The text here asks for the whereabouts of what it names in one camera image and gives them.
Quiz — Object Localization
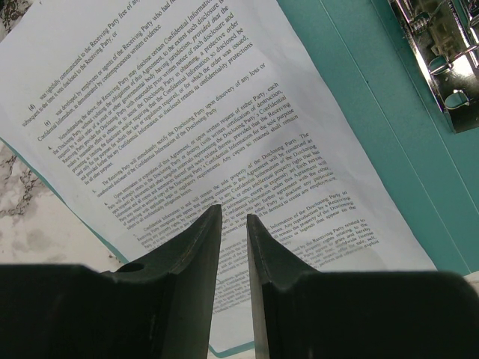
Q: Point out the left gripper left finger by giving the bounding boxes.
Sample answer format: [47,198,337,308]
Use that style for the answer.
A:
[1,205,222,358]

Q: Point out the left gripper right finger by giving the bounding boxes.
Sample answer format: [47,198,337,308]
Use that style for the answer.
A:
[247,215,478,358]

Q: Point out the printed paper sheet top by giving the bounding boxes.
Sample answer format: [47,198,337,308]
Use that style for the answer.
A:
[0,0,439,347]

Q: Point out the metal folder clip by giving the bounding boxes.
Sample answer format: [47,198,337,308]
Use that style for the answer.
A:
[389,0,478,133]

